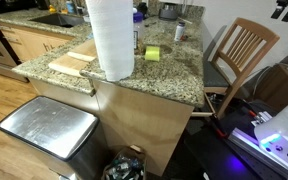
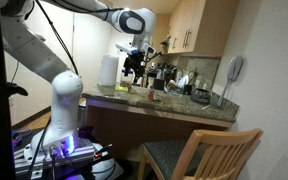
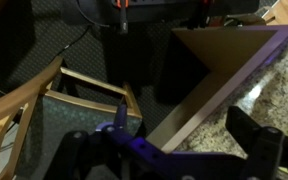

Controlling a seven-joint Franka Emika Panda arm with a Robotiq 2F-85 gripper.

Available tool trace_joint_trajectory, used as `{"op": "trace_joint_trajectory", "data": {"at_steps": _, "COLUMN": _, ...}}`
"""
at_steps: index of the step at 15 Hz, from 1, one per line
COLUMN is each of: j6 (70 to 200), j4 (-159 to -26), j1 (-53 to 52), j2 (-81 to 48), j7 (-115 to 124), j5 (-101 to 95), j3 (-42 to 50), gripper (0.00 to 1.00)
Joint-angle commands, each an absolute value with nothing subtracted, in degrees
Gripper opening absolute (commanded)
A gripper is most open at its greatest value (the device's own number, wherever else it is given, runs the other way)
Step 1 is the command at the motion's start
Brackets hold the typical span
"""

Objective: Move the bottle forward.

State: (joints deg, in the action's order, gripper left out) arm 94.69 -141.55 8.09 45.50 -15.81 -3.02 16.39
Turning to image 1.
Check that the wooden counter cabinet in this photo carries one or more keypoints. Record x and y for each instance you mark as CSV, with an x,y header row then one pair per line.
x,y
140,123

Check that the aluminium robot mounting plate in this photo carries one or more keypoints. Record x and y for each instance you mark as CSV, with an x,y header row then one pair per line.
x,y
247,141

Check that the brown wooden side table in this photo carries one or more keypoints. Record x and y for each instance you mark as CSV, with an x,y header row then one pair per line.
x,y
277,88

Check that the clear jar blue lid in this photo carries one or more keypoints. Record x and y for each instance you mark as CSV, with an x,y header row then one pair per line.
x,y
138,30

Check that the wooden chair grey cushion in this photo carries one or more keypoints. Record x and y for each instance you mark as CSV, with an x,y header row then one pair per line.
x,y
240,68

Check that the wooden cutting board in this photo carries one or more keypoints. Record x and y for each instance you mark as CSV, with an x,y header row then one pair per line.
x,y
65,63

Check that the white paper towel roll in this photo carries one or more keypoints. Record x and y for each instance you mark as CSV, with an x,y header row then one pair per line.
x,y
112,40

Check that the yellow sponge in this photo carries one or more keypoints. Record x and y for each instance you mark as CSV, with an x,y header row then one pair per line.
x,y
152,53

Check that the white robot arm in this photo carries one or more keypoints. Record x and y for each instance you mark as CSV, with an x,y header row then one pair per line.
x,y
287,126

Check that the blue dish soap bottle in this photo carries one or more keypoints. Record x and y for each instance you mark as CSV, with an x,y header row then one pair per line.
x,y
70,7

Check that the white bottle purple cap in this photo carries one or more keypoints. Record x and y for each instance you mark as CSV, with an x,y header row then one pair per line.
x,y
179,32

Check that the stainless steel trash can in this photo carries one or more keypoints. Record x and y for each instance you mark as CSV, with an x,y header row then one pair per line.
x,y
47,125

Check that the small yellow object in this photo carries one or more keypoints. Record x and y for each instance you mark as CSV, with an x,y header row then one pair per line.
x,y
52,9

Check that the kitchen sink basin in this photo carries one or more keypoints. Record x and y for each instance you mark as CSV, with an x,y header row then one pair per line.
x,y
57,20

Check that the dark grey toaster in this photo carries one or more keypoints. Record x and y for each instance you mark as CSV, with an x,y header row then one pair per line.
x,y
169,12

